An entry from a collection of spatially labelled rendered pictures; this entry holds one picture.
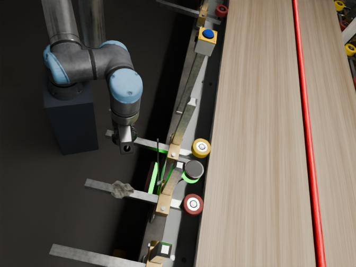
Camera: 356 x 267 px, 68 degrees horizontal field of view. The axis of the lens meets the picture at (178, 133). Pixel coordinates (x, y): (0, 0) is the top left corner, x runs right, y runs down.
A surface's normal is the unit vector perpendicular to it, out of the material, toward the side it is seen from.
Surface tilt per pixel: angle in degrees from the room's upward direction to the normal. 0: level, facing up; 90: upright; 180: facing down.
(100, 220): 0
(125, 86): 6
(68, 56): 15
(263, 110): 0
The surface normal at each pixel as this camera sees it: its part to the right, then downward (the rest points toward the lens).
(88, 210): 0.20, -0.50
